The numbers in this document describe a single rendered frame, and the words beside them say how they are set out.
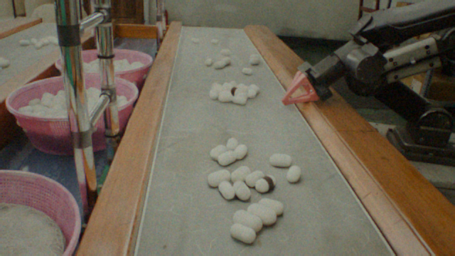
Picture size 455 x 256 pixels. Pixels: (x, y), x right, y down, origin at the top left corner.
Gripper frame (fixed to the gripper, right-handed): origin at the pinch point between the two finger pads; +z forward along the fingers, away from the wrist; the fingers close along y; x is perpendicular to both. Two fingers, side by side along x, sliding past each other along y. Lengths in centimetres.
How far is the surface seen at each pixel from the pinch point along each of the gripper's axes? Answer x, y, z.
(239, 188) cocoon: -9.0, 34.1, 11.4
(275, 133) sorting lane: -1.7, 13.3, 5.0
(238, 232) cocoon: -9.3, 42.6, 12.4
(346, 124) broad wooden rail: 5.2, 13.8, -7.3
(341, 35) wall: 170, -444, -120
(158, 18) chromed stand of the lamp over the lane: -28, -60, 21
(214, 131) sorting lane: -9.2, 12.9, 14.2
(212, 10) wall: 27, -463, 17
